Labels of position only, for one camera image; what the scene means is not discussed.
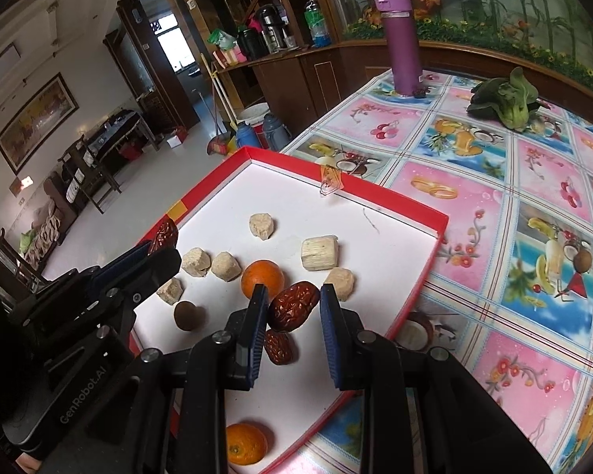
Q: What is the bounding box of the framed landscape painting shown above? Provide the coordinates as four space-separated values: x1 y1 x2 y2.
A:
0 73 80 175

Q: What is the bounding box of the white bucket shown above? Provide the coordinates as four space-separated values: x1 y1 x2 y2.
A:
237 103 272 132

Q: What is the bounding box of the dark thermos jug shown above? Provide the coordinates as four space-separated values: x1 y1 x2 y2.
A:
262 113 292 151

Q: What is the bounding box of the blue thermos jug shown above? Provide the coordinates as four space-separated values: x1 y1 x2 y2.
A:
234 121 257 151

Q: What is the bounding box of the sofa with patterned cover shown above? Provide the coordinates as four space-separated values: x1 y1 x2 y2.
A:
17 173 80 277

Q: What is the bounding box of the white hexagonal cake chunk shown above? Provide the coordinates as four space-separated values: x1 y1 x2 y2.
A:
300 234 339 272

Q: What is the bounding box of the steel thermos flask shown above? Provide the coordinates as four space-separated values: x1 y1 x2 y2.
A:
257 4 285 53

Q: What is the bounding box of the broom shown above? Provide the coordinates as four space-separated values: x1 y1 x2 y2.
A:
200 54 240 156

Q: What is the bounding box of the flower garden wall poster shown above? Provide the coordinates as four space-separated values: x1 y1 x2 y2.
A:
321 0 593 92

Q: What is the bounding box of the wooden wall cabinet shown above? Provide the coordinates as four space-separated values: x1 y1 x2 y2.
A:
148 0 391 126

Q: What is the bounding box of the round beige cake chunk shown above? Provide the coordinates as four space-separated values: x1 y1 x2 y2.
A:
325 267 357 302

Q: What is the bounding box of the red box with white inside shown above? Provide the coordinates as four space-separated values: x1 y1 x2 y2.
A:
128 145 450 474

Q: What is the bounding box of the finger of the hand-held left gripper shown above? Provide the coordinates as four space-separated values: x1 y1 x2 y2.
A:
90 243 155 288
109 248 183 308

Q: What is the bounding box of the orange mandarin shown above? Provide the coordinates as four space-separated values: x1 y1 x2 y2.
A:
240 260 285 302
226 422 269 466

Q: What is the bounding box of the green bok choy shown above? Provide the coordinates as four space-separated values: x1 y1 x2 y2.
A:
467 66 539 132

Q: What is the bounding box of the clear tape strip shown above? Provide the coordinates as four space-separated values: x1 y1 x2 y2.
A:
319 165 347 196

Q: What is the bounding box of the green plastic bottle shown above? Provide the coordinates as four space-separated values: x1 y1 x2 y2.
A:
304 0 333 47

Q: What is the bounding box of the wooden chair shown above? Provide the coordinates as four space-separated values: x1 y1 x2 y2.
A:
59 133 124 215

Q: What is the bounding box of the small beige cake chunk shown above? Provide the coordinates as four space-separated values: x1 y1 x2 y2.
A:
157 277 183 305

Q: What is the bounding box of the black thermos flask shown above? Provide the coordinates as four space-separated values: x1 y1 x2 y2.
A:
237 27 260 60

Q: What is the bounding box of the printed plastic tablecloth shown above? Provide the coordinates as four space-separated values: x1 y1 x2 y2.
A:
277 66 593 474

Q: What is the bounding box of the red dried date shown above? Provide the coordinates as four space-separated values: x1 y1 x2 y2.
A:
268 280 321 333
148 220 179 258
263 328 295 365

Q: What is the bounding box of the purple drink bottle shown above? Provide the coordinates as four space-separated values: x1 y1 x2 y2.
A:
373 0 424 97

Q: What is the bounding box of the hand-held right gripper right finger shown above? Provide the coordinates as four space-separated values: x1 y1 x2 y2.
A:
320 284 549 474

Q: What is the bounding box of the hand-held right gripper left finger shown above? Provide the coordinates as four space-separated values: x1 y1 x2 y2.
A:
49 284 270 474

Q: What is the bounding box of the green plastic bag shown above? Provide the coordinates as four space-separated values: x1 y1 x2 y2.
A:
208 27 238 50

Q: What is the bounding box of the dark wooden side table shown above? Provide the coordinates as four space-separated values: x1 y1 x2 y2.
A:
86 111 161 159

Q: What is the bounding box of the pink striped box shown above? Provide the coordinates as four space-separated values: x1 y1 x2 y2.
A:
215 47 248 67

